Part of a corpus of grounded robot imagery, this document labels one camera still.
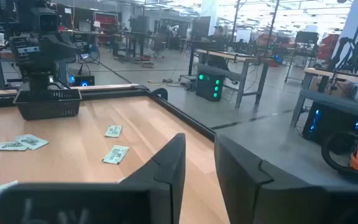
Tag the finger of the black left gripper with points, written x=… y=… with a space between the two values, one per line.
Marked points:
x=73 y=53
x=56 y=46

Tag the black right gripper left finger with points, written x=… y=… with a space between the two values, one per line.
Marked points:
x=172 y=168

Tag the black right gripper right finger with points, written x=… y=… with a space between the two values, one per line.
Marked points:
x=238 y=174

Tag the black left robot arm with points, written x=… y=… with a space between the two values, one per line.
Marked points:
x=39 y=77

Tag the small black computer blue light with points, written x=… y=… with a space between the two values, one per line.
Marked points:
x=79 y=79

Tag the red storage shelf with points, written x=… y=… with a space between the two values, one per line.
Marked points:
x=106 y=20

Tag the black plastic mesh basket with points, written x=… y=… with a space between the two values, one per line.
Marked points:
x=48 y=109

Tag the grey office chair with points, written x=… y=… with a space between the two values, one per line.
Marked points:
x=158 y=43

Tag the black computer green lights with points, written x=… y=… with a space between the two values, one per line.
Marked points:
x=208 y=88

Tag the large black computer blue lights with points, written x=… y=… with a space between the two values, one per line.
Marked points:
x=331 y=124

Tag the tall black monitor panel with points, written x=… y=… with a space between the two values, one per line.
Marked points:
x=201 y=27

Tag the black computer monitor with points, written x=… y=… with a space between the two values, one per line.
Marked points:
x=306 y=37

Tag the red tool cabinet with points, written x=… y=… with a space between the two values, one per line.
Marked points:
x=328 y=46

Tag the background black robot arms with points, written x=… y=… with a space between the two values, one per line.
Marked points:
x=357 y=53

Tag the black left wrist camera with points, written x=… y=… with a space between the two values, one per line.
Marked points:
x=47 y=21

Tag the black frame bracket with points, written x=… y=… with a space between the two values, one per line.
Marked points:
x=160 y=94

